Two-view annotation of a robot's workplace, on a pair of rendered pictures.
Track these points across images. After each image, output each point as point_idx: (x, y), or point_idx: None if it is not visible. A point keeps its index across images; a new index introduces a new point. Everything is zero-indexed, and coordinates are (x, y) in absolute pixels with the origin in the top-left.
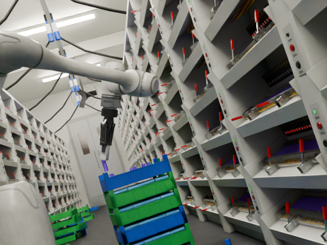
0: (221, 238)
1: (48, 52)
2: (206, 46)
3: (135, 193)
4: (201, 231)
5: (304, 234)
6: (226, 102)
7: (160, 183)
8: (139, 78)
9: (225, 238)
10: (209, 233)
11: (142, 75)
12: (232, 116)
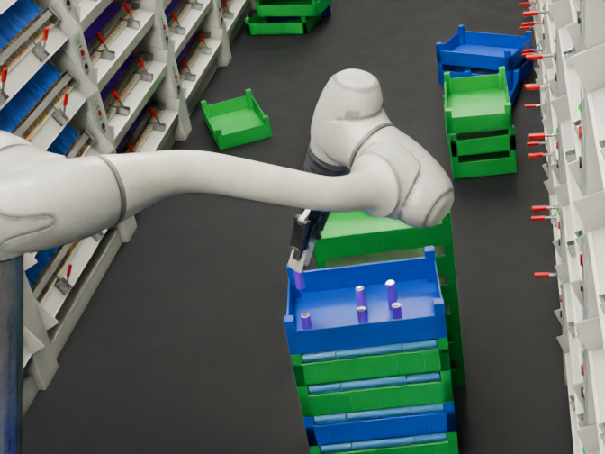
0: (540, 406)
1: (142, 192)
2: (585, 250)
3: (350, 367)
4: (524, 300)
5: None
6: (587, 394)
7: (412, 357)
8: (398, 197)
9: (546, 421)
10: (534, 339)
11: (409, 186)
12: (591, 431)
